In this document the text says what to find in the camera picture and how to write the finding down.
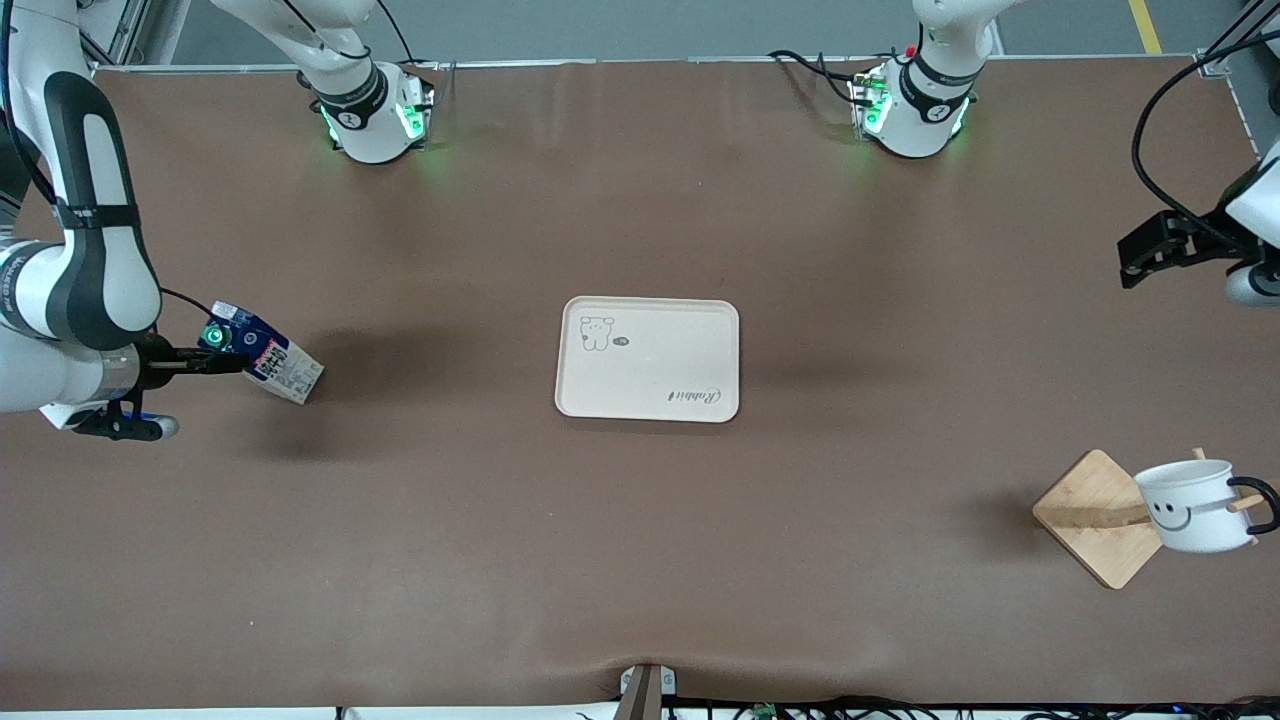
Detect aluminium frame profile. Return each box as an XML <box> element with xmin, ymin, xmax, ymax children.
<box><xmin>70</xmin><ymin>0</ymin><xmax>151</xmax><ymax>76</ymax></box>

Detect cream plastic serving tray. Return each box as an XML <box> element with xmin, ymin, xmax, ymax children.
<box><xmin>554</xmin><ymin>296</ymin><xmax>741</xmax><ymax>424</ymax></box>

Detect brown table mat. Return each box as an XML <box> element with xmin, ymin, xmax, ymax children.
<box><xmin>0</xmin><ymin>58</ymin><xmax>1280</xmax><ymax>713</ymax></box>

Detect black left base cable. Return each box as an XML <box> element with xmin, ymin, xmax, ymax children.
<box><xmin>768</xmin><ymin>48</ymin><xmax>873</xmax><ymax>113</ymax></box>

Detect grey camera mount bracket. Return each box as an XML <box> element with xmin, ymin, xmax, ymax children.
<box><xmin>619</xmin><ymin>664</ymin><xmax>678</xmax><ymax>720</ymax></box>

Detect white smiley cup black handle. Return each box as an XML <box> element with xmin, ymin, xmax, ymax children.
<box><xmin>1134</xmin><ymin>459</ymin><xmax>1280</xmax><ymax>554</ymax></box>

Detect black right base cable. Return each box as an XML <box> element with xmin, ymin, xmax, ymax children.
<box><xmin>374</xmin><ymin>0</ymin><xmax>443</xmax><ymax>93</ymax></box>

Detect blue milk carton green cap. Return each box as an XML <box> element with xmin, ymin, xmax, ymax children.
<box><xmin>197</xmin><ymin>300</ymin><xmax>326</xmax><ymax>406</ymax></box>

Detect wooden cup hanging rack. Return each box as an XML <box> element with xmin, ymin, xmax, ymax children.
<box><xmin>1032</xmin><ymin>448</ymin><xmax>1280</xmax><ymax>590</ymax></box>

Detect black base cable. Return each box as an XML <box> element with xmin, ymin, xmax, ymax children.
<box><xmin>374</xmin><ymin>0</ymin><xmax>443</xmax><ymax>93</ymax></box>
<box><xmin>768</xmin><ymin>48</ymin><xmax>873</xmax><ymax>113</ymax></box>

